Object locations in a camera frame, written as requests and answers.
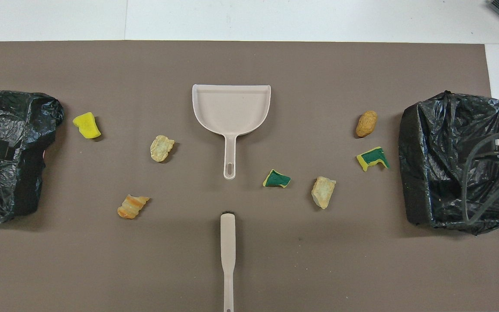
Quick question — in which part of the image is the plain yellow sponge piece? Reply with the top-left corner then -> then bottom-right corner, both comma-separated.
73,112 -> 102,140

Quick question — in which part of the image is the orange brown oval sponge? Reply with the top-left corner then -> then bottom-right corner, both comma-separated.
355,110 -> 379,138

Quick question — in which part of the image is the orange striped sponge chunk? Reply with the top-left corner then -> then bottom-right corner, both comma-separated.
117,194 -> 150,220

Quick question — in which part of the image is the pale yellow bumpy sponge chunk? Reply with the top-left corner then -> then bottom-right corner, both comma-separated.
150,135 -> 176,163

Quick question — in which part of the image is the small green yellow sponge piece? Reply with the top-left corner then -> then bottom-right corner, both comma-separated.
262,169 -> 292,189

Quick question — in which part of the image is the beige plastic dustpan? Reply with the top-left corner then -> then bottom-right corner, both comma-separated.
192,84 -> 272,180

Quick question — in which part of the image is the beige hand brush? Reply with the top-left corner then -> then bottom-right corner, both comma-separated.
220,211 -> 237,312

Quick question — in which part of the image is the L-shaped green yellow sponge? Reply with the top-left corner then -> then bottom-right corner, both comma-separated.
356,146 -> 390,172

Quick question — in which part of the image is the pale beige sponge chunk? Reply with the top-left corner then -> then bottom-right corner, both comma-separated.
311,176 -> 337,210

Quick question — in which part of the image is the brown table mat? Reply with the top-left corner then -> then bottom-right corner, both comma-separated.
0,40 -> 499,312

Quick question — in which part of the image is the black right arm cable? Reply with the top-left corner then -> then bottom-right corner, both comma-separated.
461,129 -> 499,226

